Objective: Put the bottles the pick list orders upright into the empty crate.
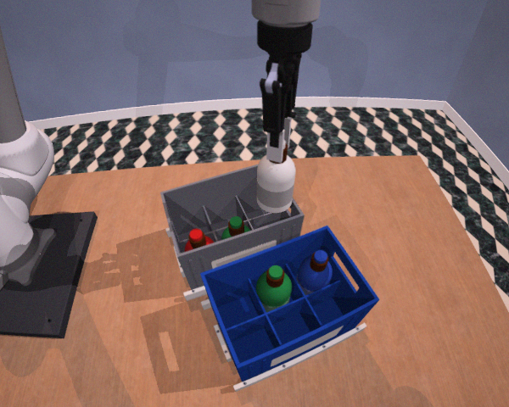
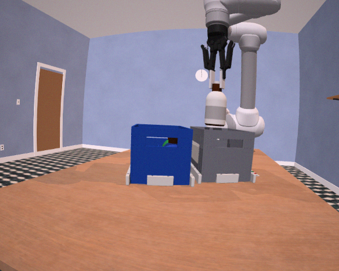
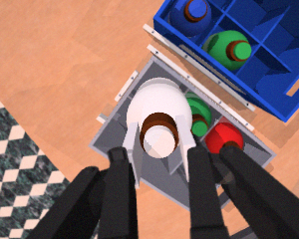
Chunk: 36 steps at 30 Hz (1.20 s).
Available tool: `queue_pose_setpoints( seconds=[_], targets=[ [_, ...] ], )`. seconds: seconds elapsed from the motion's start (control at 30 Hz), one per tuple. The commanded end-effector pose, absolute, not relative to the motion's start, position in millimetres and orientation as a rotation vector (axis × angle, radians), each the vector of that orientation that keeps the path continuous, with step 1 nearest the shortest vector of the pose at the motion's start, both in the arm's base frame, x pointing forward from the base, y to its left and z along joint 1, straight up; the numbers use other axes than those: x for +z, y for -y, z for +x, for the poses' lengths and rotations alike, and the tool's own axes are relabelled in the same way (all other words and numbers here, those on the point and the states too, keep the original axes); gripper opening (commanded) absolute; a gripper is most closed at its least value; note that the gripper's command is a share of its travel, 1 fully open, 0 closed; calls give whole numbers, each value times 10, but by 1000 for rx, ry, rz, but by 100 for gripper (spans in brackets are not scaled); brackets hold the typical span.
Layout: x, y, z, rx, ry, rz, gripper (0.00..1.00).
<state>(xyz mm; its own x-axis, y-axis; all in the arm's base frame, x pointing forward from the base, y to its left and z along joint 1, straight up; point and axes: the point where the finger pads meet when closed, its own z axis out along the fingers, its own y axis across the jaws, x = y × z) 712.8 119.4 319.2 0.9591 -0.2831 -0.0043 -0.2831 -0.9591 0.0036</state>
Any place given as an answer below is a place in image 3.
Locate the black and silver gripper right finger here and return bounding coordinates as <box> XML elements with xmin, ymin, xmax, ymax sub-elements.
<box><xmin>175</xmin><ymin>115</ymin><xmax>299</xmax><ymax>239</ymax></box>

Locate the green bottle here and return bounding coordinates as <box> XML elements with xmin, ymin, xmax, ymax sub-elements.
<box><xmin>185</xmin><ymin>92</ymin><xmax>212</xmax><ymax>136</ymax></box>
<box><xmin>201</xmin><ymin>30</ymin><xmax>251</xmax><ymax>71</ymax></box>

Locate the red bottle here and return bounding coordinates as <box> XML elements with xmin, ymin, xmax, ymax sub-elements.
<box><xmin>203</xmin><ymin>117</ymin><xmax>243</xmax><ymax>152</ymax></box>

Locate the grey divided crate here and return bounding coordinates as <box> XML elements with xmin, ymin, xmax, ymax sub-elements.
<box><xmin>88</xmin><ymin>54</ymin><xmax>263</xmax><ymax>210</ymax></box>

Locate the blue plastic bottle crate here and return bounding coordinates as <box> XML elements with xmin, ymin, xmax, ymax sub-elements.
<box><xmin>153</xmin><ymin>0</ymin><xmax>299</xmax><ymax>110</ymax></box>

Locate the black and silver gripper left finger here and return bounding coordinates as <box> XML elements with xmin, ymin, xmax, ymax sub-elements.
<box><xmin>25</xmin><ymin>121</ymin><xmax>144</xmax><ymax>239</ymax></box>

